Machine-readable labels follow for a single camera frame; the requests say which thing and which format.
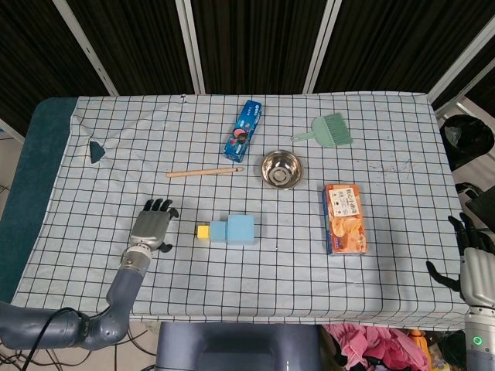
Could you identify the blue cookie box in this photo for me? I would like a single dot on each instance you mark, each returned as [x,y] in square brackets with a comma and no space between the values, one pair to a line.
[243,131]

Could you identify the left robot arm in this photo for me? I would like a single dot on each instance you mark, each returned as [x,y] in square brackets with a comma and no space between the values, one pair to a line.
[120,293]

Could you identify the small yellow foam cube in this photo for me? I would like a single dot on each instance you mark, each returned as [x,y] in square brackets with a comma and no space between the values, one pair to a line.
[203,232]

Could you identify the white checked tablecloth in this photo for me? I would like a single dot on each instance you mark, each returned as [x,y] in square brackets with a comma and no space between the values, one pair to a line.
[239,278]

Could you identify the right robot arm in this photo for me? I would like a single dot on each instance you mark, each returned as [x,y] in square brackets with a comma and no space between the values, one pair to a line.
[479,340]

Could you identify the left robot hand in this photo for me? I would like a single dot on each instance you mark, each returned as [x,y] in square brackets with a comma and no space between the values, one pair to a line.
[151,228]

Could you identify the grey robot torso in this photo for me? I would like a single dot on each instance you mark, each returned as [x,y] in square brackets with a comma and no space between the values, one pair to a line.
[239,348]

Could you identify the light blue foam cube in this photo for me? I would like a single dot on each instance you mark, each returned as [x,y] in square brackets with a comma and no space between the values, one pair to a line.
[218,232]

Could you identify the large blue foam cube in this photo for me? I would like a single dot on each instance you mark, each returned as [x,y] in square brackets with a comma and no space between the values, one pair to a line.
[241,230]

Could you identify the wooden stick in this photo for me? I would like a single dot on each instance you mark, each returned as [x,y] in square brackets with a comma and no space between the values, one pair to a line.
[201,172]

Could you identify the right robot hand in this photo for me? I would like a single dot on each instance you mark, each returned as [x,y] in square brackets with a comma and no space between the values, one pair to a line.
[479,270]

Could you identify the teal table cover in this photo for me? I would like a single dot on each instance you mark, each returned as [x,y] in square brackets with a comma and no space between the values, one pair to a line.
[35,174]

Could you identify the green hand brush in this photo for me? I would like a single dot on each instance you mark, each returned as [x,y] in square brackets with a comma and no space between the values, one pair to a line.
[332,129]

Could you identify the black plastic bag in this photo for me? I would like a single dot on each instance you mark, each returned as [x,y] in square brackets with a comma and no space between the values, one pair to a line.
[468,141]

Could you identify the white frame post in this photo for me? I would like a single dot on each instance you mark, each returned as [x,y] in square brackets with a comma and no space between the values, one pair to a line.
[324,46]
[460,67]
[85,46]
[191,46]

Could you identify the pink cloth pile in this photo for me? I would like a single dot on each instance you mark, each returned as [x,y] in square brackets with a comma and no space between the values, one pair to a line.
[371,344]

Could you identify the stainless steel bowl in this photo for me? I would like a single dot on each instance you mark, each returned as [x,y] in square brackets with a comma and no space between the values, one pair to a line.
[281,170]

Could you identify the orange cracker box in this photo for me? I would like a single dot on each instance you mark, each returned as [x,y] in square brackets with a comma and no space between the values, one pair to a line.
[345,220]

